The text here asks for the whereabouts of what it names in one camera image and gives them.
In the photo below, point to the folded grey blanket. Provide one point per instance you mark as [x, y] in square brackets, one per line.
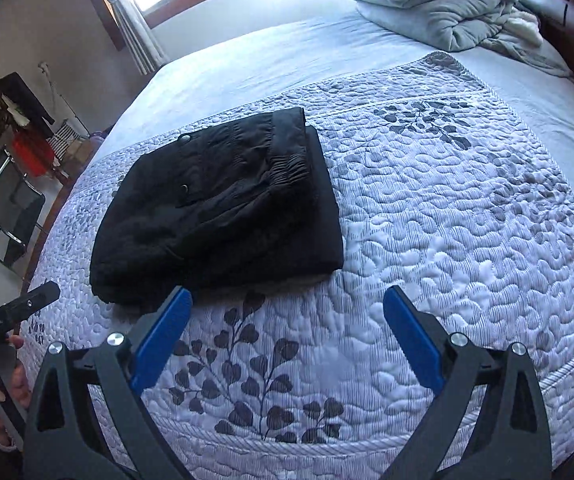
[502, 26]

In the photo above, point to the stacked cardboard boxes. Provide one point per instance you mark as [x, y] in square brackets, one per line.
[78, 155]

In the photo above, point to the red garment on rack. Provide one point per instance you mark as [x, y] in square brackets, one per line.
[33, 150]

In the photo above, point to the black chrome cantilever chair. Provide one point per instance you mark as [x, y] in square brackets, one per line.
[21, 204]

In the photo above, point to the grey striped curtain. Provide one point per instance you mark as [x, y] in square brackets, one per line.
[144, 47]

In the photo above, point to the black pants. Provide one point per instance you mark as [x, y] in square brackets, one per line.
[241, 203]

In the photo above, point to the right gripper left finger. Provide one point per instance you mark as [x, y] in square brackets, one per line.
[63, 438]

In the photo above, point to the black garment on rack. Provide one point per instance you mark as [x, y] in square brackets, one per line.
[14, 88]

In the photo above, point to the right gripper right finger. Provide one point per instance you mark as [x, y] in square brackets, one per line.
[487, 419]

